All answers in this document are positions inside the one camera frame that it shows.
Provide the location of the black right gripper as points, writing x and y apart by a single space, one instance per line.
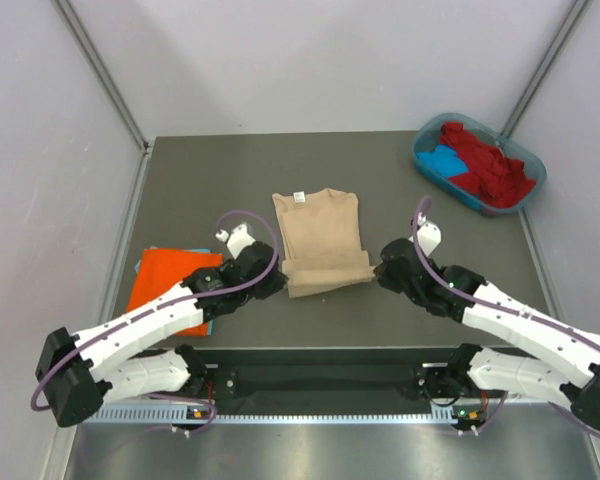
383 274

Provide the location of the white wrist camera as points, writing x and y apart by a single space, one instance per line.
237 239
429 235

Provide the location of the beige t shirt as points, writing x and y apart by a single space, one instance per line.
321 239

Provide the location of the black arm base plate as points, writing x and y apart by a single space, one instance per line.
411 374

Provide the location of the red t shirt in basket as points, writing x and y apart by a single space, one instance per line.
494 179

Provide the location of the orange folded t shirt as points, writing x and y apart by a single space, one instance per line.
161 268

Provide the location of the right aluminium corner post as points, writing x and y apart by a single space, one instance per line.
574 14

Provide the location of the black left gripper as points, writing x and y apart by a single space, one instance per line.
276 282

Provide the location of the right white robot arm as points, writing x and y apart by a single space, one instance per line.
560 365

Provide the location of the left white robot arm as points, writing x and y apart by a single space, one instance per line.
175 292

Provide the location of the aluminium corner post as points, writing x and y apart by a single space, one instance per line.
574 14
78 31

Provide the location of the left aluminium corner post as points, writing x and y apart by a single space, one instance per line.
78 31

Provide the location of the teal plastic basket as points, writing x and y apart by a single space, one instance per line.
427 138

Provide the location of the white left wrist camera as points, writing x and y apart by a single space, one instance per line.
237 239

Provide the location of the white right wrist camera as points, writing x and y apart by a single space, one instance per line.
429 235

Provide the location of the blue t shirt in basket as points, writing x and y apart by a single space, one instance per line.
444 161

